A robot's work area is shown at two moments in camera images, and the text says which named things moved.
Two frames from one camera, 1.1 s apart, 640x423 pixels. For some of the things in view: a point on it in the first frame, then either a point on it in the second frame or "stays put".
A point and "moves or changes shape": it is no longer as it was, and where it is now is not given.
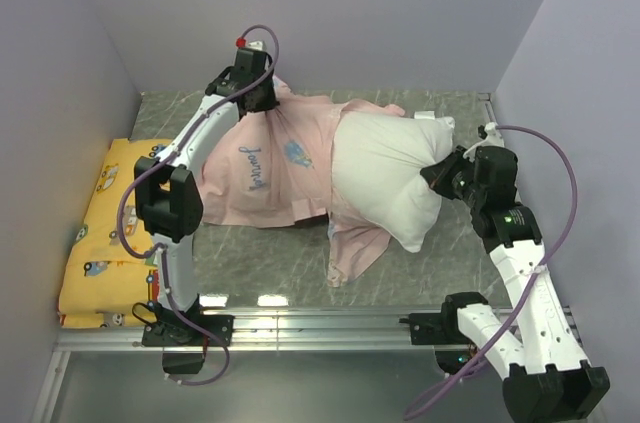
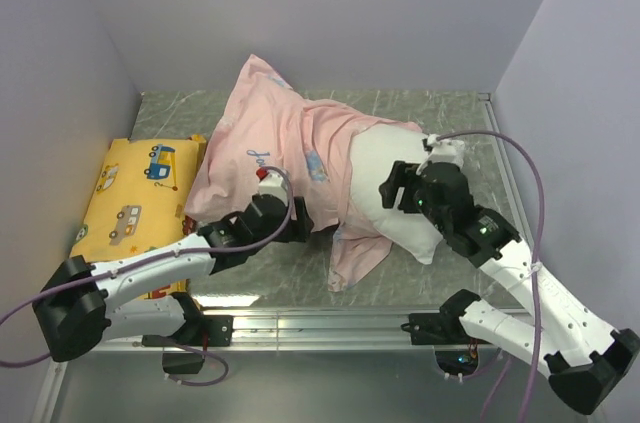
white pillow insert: (376, 172) moves or changes shape
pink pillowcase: (272, 168) moves or changes shape
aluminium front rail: (251, 333) stays put
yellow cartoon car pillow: (109, 278) stays put
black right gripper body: (457, 179) to (432, 213)
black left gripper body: (265, 96) to (295, 230)
